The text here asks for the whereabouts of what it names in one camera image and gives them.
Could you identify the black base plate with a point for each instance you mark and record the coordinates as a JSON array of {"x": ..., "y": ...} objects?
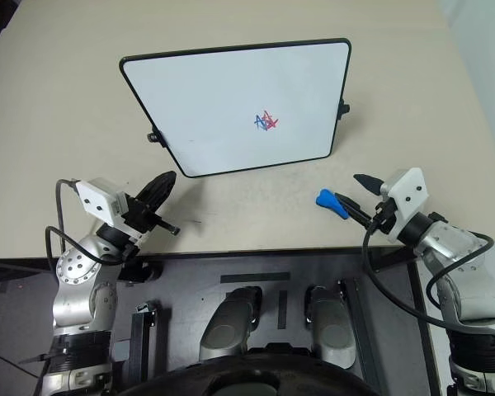
[{"x": 185, "y": 288}]

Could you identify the silver left robot leg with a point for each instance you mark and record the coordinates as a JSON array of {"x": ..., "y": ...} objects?
[{"x": 227, "y": 330}]

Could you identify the black clamp block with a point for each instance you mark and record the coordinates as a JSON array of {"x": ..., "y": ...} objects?
[{"x": 138, "y": 273}]

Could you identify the short grey tape strip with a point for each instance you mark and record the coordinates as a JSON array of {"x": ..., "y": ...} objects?
[{"x": 283, "y": 309}]

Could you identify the silver robot leg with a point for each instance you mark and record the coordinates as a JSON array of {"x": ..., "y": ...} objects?
[
  {"x": 227, "y": 330},
  {"x": 334, "y": 330}
]

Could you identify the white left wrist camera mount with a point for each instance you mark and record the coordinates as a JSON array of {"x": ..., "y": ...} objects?
[{"x": 99, "y": 199}]

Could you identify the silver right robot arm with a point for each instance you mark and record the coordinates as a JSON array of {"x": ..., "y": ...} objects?
[{"x": 470, "y": 280}]

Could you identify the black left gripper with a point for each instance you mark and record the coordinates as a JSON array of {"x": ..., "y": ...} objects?
[{"x": 139, "y": 216}]

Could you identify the silver right robot leg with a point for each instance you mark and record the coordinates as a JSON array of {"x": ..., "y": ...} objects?
[{"x": 334, "y": 330}]

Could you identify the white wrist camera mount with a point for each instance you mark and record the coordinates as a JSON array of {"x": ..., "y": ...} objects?
[
  {"x": 99, "y": 199},
  {"x": 408, "y": 191}
]

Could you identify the long grey tape strip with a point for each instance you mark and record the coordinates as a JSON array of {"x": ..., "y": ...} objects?
[{"x": 255, "y": 277}]

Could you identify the white whiteboard with black frame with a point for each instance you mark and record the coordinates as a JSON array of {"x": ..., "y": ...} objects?
[{"x": 231, "y": 103}]

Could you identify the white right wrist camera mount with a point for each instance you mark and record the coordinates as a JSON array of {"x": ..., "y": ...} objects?
[{"x": 408, "y": 191}]

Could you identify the black whiteboard pivot knob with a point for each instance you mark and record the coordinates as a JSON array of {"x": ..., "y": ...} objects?
[
  {"x": 343, "y": 108},
  {"x": 152, "y": 137}
]

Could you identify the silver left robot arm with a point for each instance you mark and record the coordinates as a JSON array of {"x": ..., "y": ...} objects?
[{"x": 76, "y": 284}]

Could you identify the blue whiteboard eraser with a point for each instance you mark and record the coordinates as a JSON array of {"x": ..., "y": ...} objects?
[{"x": 326, "y": 199}]

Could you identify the black aluminium profile bar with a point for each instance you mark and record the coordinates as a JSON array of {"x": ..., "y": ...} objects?
[{"x": 142, "y": 338}]

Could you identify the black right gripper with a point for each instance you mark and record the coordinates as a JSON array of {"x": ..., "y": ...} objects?
[{"x": 384, "y": 214}]

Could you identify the black rounded robot torso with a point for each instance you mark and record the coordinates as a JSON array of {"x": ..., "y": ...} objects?
[{"x": 247, "y": 371}]

